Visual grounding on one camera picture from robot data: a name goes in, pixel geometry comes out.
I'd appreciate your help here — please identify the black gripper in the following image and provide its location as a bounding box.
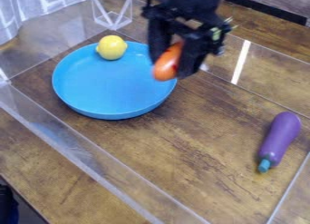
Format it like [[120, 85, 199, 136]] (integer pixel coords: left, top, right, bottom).
[[141, 0, 232, 79]]

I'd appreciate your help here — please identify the orange toy carrot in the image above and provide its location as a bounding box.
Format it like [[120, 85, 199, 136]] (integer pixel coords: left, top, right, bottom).
[[152, 42, 183, 82]]

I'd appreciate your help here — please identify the blue round tray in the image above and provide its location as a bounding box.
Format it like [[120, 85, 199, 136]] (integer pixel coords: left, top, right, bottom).
[[52, 41, 176, 120]]

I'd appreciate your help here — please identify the yellow toy lemon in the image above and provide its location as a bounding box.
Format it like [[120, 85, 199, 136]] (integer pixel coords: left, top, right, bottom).
[[96, 35, 127, 60]]

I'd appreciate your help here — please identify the purple toy eggplant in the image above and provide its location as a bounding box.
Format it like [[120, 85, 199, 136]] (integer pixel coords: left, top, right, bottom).
[[258, 112, 302, 173]]

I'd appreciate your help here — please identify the white curtain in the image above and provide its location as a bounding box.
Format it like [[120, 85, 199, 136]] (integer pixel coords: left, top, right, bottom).
[[0, 0, 85, 45]]

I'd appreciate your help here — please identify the clear acrylic enclosure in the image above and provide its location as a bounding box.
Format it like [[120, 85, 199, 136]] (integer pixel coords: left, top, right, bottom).
[[0, 2, 310, 224]]

